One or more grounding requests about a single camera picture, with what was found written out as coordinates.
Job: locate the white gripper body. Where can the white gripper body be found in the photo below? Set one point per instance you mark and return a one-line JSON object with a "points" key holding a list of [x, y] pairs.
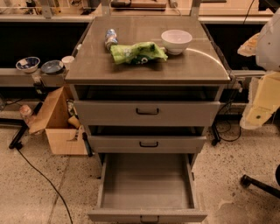
{"points": [[269, 46]]}

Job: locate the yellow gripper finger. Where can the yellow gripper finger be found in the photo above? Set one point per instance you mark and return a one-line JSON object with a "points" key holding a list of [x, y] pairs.
{"points": [[249, 47], [263, 101]]}

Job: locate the green rice chip bag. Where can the green rice chip bag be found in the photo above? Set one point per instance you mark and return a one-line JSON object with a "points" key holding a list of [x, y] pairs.
{"points": [[137, 54]]}

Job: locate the grey drawer cabinet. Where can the grey drawer cabinet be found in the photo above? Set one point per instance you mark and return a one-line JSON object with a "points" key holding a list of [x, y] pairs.
{"points": [[195, 75]]}

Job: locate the grey bottom drawer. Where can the grey bottom drawer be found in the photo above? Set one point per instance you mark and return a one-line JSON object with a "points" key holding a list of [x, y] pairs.
{"points": [[146, 189]]}

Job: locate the grey drawer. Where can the grey drawer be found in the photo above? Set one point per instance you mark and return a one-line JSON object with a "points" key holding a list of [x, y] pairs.
{"points": [[147, 144], [147, 113], [146, 189]]}

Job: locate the grey top drawer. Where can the grey top drawer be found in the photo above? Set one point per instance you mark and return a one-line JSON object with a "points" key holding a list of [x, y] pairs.
{"points": [[147, 113]]}

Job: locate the grey middle drawer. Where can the grey middle drawer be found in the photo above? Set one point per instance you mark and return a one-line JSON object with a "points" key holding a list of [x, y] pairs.
{"points": [[147, 144]]}

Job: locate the white bowl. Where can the white bowl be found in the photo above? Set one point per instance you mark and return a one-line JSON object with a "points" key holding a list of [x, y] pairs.
{"points": [[176, 41]]}

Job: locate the black chair base leg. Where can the black chair base leg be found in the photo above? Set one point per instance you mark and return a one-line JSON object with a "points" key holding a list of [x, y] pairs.
{"points": [[246, 181]]}

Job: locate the small white cup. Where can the small white cup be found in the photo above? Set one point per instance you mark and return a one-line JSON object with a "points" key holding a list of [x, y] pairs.
{"points": [[67, 61]]}

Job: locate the dark blue bowl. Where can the dark blue bowl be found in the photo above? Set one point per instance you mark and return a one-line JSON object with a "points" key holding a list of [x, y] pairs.
{"points": [[52, 67]]}

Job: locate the open cardboard box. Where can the open cardboard box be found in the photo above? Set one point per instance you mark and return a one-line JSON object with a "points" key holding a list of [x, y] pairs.
{"points": [[63, 137]]}

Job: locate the plastic bottle on floor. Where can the plastic bottle on floor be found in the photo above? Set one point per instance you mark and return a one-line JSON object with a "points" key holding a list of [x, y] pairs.
{"points": [[27, 114]]}

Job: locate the black table leg left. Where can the black table leg left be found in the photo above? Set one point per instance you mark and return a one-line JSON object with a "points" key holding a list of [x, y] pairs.
{"points": [[15, 143]]}

